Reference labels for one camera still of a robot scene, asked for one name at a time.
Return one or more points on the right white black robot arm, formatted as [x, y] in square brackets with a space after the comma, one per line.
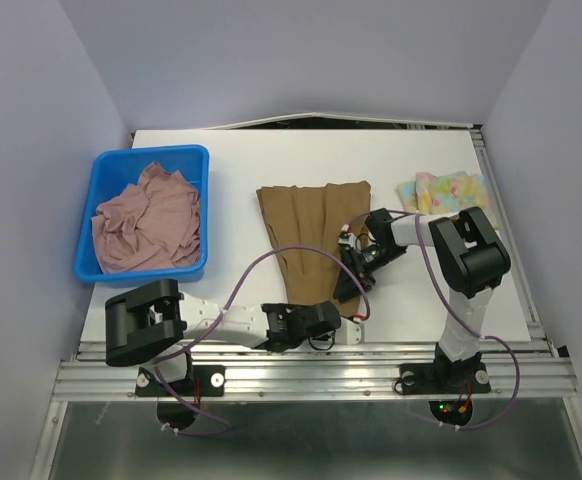
[466, 261]

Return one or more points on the brown skirt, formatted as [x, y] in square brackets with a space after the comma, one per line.
[312, 216]

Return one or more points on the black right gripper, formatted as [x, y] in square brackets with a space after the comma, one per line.
[346, 285]

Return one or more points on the blue plastic bin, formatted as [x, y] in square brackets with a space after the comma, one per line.
[111, 172]

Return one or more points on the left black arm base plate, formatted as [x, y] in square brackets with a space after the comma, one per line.
[202, 381]

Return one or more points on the pink skirt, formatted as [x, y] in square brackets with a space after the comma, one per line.
[153, 224]

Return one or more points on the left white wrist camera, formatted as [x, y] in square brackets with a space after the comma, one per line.
[349, 333]

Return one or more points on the floral pastel skirt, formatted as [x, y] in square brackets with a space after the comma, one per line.
[430, 194]

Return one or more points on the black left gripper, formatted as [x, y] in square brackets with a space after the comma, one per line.
[301, 306]

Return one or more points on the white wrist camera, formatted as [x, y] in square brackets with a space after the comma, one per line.
[347, 238]
[349, 333]

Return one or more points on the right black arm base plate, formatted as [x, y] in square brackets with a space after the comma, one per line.
[418, 379]

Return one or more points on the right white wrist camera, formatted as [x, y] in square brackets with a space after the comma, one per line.
[347, 238]

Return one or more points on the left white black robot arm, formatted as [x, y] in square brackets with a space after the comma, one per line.
[143, 327]

